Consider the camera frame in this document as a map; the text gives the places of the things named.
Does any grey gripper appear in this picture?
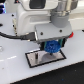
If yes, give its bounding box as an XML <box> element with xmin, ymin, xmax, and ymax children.
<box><xmin>35</xmin><ymin>23</ymin><xmax>72</xmax><ymax>51</ymax></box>

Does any large blue gear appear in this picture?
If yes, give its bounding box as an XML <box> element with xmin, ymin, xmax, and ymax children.
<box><xmin>44</xmin><ymin>40</ymin><xmax>61</xmax><ymax>53</ymax></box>

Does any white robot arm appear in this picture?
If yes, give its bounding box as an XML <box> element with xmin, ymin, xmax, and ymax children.
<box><xmin>16</xmin><ymin>0</ymin><xmax>78</xmax><ymax>52</ymax></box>

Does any left metal peg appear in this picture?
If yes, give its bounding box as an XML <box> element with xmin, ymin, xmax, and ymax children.
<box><xmin>33</xmin><ymin>54</ymin><xmax>37</xmax><ymax>61</ymax></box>

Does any black framed peg base plate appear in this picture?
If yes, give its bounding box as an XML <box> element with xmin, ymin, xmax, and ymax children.
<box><xmin>26</xmin><ymin>50</ymin><xmax>66</xmax><ymax>68</ymax></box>

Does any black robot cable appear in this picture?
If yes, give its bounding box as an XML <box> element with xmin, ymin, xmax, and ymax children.
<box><xmin>0</xmin><ymin>30</ymin><xmax>36</xmax><ymax>40</ymax></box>

